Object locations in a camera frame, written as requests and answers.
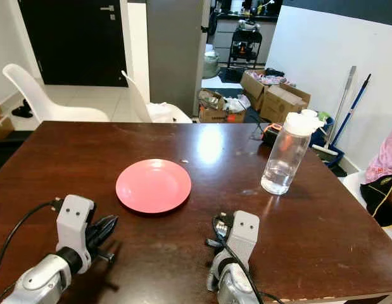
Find pink round plate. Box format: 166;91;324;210
115;159;193;214

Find clear bottle white lid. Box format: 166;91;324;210
260;109;330;196

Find orange black device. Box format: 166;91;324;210
260;122;286;146

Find white plastic chair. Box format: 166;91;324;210
3;63;110;124
341;170;392;240
121;70;193;124

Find white plastic bag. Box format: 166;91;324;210
144;101;175;122

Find printed open cardboard box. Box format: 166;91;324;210
198;89;247;124

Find black shoes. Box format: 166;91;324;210
11;99;34;119

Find flat open cardboard box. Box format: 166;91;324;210
0;100;15;142

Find blue dustpan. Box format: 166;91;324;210
309;113;346;167

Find closed brown cardboard box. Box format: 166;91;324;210
259;84;312;124

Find cardboard box with pink contents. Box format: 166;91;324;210
240;67;296;110

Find silver pot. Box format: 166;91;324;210
200;49;221;80

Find person in pink top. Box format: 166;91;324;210
360;123;392;227

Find black door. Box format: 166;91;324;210
18;0;129;88

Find tall grey cabinet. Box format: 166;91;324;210
145;0;213;118

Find black trolley with appliance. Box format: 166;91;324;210
227;18;263;69

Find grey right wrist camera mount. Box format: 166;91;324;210
223;211;260;265

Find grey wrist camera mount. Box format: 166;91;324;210
55;194;97;258
223;211;260;265

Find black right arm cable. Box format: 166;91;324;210
212;215;286;304

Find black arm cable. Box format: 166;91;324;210
212;215;286;304
0;200;62;300

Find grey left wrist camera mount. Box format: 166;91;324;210
55;194;97;258

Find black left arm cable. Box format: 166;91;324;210
0;200;62;300

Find thin black device cable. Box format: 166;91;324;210
248;120;265;141

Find blue mop handle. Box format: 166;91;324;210
326;73;372;153

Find grey mop handle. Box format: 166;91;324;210
312;65;357;158

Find silver door handle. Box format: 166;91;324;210
99;4;117;22

